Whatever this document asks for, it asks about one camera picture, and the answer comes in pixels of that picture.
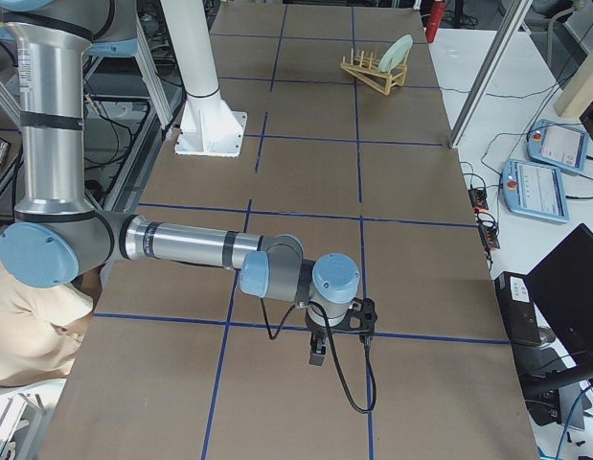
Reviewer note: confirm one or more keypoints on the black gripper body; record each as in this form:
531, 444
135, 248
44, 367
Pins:
317, 332

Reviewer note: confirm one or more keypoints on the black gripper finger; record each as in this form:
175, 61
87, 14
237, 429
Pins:
314, 359
321, 351

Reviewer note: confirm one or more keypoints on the pale green plate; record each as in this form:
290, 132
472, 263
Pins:
395, 54

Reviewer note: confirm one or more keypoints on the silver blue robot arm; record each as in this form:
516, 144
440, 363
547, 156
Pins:
57, 233

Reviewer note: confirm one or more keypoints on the black desktop box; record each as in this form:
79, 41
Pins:
518, 312

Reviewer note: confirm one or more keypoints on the black computer monitor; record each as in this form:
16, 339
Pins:
561, 285

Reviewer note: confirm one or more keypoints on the lower blue teach pendant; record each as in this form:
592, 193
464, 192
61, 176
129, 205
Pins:
534, 190

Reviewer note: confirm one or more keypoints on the blue teach pendant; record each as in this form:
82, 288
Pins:
558, 145
534, 190

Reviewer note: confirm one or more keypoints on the wooden dish rack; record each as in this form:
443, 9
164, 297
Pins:
363, 66

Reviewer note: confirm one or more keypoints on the person in beige clothes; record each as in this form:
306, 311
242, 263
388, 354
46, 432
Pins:
41, 329

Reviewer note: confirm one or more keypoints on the upper blue teach pendant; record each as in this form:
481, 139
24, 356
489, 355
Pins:
558, 145

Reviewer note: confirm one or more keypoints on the red cylinder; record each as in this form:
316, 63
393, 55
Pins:
435, 19

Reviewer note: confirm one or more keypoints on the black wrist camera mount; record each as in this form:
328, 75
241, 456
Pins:
359, 318

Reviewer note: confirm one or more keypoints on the white pedestal column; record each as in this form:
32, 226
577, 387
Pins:
208, 126

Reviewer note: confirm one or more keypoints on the aluminium frame post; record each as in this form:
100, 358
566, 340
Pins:
513, 18

